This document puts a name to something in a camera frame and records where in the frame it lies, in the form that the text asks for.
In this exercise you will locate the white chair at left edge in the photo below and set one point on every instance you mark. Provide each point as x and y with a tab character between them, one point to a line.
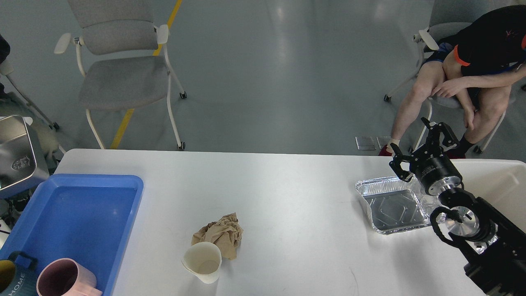
6	70

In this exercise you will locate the stainless steel tray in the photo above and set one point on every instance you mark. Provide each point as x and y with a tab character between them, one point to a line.
22	162

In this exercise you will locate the blue plastic tray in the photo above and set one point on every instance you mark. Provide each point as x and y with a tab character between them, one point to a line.
86	217

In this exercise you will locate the aluminium foil tray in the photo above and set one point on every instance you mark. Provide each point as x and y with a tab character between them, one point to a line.
394	206

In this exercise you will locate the beige waste bin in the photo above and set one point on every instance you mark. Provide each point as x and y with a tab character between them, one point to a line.
499	190

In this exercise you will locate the grey chair under person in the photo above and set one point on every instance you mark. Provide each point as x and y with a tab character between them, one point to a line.
447	18

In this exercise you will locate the seated person black shirt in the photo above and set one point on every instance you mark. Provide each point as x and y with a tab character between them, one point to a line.
478	65

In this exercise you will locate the crumpled brown paper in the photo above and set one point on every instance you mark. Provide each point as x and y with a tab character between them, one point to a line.
226	234

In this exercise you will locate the metal floor plate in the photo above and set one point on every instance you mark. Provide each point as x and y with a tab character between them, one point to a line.
365	143
382	141

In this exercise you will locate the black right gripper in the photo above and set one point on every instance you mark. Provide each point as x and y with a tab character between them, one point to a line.
433	170

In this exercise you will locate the pink mug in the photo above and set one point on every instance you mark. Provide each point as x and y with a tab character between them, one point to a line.
66	277

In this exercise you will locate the grey office chair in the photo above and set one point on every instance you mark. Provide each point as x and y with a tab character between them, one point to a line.
111	26

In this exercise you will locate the dark teal home mug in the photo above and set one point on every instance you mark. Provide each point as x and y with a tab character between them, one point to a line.
16	279

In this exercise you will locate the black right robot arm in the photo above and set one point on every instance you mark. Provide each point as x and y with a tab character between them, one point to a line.
455	216

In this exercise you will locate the white paper cup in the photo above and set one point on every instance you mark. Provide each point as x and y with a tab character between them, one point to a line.
203	260

